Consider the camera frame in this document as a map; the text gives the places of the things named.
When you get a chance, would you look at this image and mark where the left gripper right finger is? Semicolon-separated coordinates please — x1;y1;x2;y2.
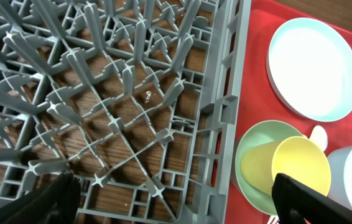
271;173;352;224

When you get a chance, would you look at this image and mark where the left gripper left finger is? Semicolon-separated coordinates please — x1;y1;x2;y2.
0;173;81;224

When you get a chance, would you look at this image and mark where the yellow plastic cup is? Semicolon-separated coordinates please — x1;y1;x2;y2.
239;136;331;196

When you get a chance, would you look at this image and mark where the white plastic spoon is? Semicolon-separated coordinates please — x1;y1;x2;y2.
309;124;328;152

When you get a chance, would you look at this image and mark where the green saucer plate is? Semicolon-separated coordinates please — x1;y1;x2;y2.
231;120;303;215

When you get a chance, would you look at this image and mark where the grey plastic dishwasher rack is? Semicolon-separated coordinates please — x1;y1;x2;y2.
0;0;251;223

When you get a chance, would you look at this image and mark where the red plastic serving tray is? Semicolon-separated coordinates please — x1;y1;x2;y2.
210;0;352;224

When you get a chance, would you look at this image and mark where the light blue round plate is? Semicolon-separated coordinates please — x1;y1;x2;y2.
266;17;352;122

